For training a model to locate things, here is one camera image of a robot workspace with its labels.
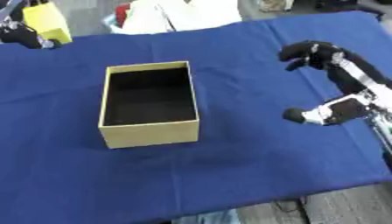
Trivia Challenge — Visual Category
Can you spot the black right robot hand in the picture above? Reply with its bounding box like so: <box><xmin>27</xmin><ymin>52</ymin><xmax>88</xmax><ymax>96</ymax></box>
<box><xmin>276</xmin><ymin>39</ymin><xmax>392</xmax><ymax>127</ymax></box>

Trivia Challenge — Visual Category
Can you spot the tan cardboard box black inside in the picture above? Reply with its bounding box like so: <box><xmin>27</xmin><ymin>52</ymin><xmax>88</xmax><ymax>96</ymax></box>
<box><xmin>96</xmin><ymin>60</ymin><xmax>201</xmax><ymax>150</ymax></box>

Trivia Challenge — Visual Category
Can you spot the white cloth bundle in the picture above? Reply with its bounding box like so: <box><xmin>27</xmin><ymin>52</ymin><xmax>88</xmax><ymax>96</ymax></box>
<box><xmin>108</xmin><ymin>0</ymin><xmax>244</xmax><ymax>36</ymax></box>

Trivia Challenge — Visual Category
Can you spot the yellow bag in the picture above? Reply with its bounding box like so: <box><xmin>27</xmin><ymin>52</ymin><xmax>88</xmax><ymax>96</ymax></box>
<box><xmin>21</xmin><ymin>1</ymin><xmax>74</xmax><ymax>45</ymax></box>

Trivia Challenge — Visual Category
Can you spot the black object with white spots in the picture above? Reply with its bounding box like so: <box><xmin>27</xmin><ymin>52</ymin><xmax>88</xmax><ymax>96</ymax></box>
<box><xmin>0</xmin><ymin>20</ymin><xmax>63</xmax><ymax>50</ymax></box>

